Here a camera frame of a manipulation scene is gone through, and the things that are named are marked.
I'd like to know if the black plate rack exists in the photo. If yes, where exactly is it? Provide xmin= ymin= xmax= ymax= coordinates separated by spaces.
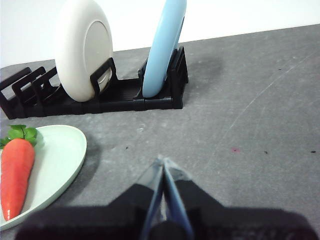
xmin=0 ymin=45 xmax=190 ymax=120

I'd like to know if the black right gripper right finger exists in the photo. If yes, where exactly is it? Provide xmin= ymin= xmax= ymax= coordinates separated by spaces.
xmin=163 ymin=158 xmax=313 ymax=240

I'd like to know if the pale green plate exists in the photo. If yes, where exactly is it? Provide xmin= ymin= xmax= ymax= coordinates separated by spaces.
xmin=0 ymin=124 xmax=88 ymax=231

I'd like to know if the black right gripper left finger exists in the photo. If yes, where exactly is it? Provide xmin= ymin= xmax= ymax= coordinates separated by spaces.
xmin=14 ymin=156 xmax=165 ymax=240

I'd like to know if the cream white plate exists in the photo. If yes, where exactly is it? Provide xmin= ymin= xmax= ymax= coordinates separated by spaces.
xmin=54 ymin=0 xmax=114 ymax=103

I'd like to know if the orange carrot with green leaves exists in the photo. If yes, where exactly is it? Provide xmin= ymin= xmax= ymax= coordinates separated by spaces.
xmin=0 ymin=124 xmax=39 ymax=222

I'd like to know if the blue plate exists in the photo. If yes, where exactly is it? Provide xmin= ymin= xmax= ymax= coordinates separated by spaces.
xmin=142 ymin=0 xmax=188 ymax=98

